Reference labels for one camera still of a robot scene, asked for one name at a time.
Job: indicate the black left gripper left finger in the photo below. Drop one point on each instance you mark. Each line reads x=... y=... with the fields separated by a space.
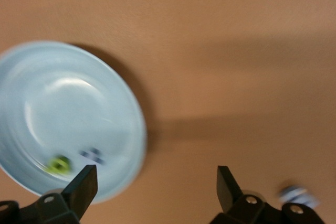
x=78 y=195

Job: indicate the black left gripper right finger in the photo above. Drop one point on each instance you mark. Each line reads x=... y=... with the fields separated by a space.
x=231 y=195

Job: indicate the green lowercase letter q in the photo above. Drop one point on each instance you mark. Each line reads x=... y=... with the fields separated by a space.
x=56 y=167

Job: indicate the blue lowercase letter x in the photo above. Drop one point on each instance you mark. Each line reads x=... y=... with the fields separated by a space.
x=92 y=155

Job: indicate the blue lowercase letter m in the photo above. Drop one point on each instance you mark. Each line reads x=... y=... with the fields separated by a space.
x=294 y=193

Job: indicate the blue round plate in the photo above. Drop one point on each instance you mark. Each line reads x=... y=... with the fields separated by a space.
x=65 y=108

